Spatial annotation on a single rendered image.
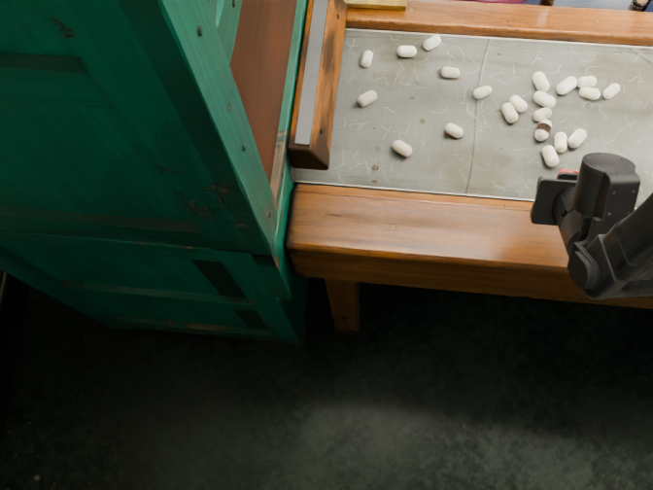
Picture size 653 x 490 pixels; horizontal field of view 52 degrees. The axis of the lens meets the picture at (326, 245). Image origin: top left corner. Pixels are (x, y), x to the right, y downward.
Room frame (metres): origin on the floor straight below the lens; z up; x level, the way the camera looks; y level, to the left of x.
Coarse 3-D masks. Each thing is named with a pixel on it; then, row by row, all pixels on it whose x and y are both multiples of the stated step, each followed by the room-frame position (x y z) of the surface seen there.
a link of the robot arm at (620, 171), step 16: (592, 160) 0.27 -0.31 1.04; (608, 160) 0.27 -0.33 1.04; (624, 160) 0.27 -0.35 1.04; (592, 176) 0.25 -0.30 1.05; (608, 176) 0.24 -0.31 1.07; (624, 176) 0.24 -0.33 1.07; (576, 192) 0.25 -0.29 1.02; (592, 192) 0.24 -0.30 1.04; (608, 192) 0.23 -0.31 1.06; (624, 192) 0.23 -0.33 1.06; (576, 208) 0.23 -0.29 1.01; (592, 208) 0.22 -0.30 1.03; (608, 208) 0.22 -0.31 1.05; (624, 208) 0.21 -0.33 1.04; (592, 224) 0.21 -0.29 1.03; (608, 224) 0.20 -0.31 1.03; (592, 240) 0.19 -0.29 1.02; (576, 256) 0.17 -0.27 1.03; (576, 272) 0.16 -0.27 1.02; (592, 272) 0.15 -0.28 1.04; (592, 288) 0.14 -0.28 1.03
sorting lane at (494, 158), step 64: (384, 64) 0.64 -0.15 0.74; (448, 64) 0.61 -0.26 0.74; (512, 64) 0.59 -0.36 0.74; (576, 64) 0.57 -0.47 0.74; (640, 64) 0.55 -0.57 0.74; (384, 128) 0.51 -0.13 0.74; (512, 128) 0.47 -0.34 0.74; (576, 128) 0.46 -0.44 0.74; (640, 128) 0.44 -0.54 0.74; (448, 192) 0.38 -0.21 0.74; (512, 192) 0.36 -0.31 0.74; (640, 192) 0.33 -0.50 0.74
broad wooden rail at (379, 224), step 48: (336, 192) 0.41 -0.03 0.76; (384, 192) 0.40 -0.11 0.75; (288, 240) 0.34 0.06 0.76; (336, 240) 0.33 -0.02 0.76; (384, 240) 0.31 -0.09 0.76; (432, 240) 0.30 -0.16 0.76; (480, 240) 0.29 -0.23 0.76; (528, 240) 0.27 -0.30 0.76; (432, 288) 0.27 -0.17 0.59; (480, 288) 0.25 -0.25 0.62; (528, 288) 0.23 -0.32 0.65; (576, 288) 0.21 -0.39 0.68
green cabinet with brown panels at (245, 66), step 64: (0, 0) 0.34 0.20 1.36; (64, 0) 0.31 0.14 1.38; (128, 0) 0.30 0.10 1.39; (192, 0) 0.33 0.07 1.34; (256, 0) 0.51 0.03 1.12; (0, 64) 0.34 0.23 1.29; (64, 64) 0.33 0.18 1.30; (128, 64) 0.31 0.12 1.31; (192, 64) 0.30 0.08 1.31; (256, 64) 0.46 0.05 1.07; (0, 128) 0.37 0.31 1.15; (64, 128) 0.35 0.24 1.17; (128, 128) 0.32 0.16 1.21; (192, 128) 0.30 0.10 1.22; (256, 128) 0.40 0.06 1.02; (0, 192) 0.40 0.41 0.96; (64, 192) 0.38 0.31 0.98; (128, 192) 0.35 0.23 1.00; (192, 192) 0.31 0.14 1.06; (256, 192) 0.31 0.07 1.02
